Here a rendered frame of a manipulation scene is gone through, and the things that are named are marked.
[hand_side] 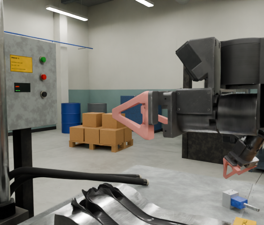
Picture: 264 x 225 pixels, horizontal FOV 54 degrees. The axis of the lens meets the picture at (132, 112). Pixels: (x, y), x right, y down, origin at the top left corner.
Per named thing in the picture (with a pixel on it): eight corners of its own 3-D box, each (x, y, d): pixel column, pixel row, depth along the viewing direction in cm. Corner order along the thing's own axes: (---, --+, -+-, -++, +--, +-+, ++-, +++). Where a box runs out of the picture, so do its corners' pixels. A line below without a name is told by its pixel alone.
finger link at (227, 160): (214, 172, 96) (225, 152, 92) (226, 168, 100) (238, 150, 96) (227, 185, 92) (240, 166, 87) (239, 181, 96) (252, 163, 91)
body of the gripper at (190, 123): (158, 91, 36) (212, 90, 33) (182, 91, 45) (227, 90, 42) (159, 137, 37) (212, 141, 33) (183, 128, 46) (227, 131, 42)
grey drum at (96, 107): (107, 131, 814) (107, 102, 807) (107, 134, 756) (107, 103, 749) (88, 131, 809) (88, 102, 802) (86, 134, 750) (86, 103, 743)
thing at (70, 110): (85, 131, 797) (84, 102, 790) (70, 134, 748) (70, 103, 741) (72, 130, 830) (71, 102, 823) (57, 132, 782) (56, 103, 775)
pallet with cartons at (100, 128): (133, 145, 598) (133, 113, 592) (115, 152, 525) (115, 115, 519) (90, 140, 651) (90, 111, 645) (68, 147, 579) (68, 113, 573)
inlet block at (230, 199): (262, 216, 91) (263, 201, 90) (253, 219, 88) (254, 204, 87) (230, 202, 102) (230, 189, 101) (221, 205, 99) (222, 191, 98)
